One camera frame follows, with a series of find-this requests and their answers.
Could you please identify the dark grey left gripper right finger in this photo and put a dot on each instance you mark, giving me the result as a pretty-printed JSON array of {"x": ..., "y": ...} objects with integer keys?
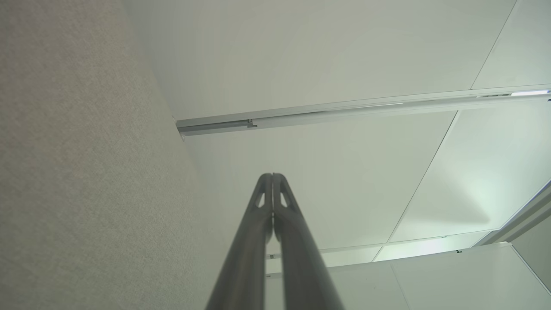
[{"x": 301, "y": 267}]

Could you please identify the white ceiling light rail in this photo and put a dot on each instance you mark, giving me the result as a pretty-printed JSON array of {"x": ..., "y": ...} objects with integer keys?
[{"x": 344, "y": 113}]

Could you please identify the grey metal beam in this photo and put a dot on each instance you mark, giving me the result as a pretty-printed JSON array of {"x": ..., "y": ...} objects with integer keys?
[{"x": 529, "y": 215}]

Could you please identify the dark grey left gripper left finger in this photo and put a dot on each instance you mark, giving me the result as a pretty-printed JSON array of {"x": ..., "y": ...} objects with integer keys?
[{"x": 245, "y": 258}]

